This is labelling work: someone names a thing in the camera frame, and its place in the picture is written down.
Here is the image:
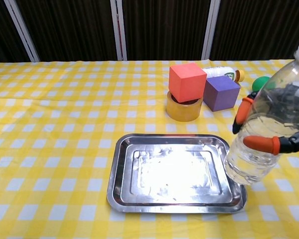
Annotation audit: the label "red foam cube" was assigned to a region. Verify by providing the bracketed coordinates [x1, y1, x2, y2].
[168, 62, 207, 103]

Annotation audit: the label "white partition post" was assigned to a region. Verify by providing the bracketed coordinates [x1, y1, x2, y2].
[110, 0, 128, 61]
[3, 0, 40, 63]
[201, 0, 221, 60]

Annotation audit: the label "transparent plastic water bottle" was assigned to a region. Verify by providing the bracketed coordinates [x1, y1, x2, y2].
[224, 33, 299, 186]

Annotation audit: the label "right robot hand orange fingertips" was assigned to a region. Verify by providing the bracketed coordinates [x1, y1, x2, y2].
[232, 84, 299, 155]

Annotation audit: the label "stainless steel rectangular tray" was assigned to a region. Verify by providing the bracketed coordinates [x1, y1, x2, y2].
[106, 133, 248, 215]

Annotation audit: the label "small white yellow-capped bottle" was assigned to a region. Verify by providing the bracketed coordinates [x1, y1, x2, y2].
[202, 66, 245, 83]

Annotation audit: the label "yellow tape roll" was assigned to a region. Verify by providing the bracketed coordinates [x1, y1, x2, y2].
[165, 90, 203, 122]

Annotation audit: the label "yellow white checkered tablecloth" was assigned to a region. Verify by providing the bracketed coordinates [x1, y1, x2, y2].
[0, 58, 299, 239]

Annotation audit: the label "purple foam cube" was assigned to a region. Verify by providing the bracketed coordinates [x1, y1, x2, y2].
[203, 75, 241, 113]

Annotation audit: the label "green ball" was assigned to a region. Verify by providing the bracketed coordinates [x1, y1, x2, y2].
[252, 76, 272, 93]

